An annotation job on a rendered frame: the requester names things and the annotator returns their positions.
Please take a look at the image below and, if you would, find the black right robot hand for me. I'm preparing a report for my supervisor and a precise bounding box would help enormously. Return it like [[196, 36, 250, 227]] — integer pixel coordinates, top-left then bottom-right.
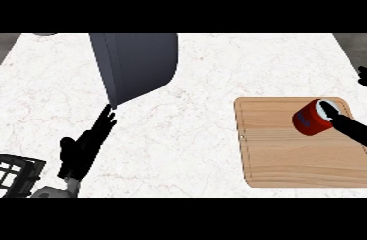
[[318, 65, 367, 147]]

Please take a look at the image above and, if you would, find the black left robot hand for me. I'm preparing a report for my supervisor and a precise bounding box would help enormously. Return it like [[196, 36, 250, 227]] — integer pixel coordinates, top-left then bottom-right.
[[56, 103, 119, 182]]

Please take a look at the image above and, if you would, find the red can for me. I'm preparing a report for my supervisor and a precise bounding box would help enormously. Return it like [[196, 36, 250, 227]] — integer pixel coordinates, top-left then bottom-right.
[[290, 98, 340, 137]]

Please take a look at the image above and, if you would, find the wooden cutting board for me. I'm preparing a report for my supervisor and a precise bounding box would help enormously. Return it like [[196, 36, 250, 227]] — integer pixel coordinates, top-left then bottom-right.
[[233, 96, 367, 189]]

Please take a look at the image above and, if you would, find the black wire basket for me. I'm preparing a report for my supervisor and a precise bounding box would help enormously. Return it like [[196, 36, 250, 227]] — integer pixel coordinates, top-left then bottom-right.
[[0, 153, 47, 199]]

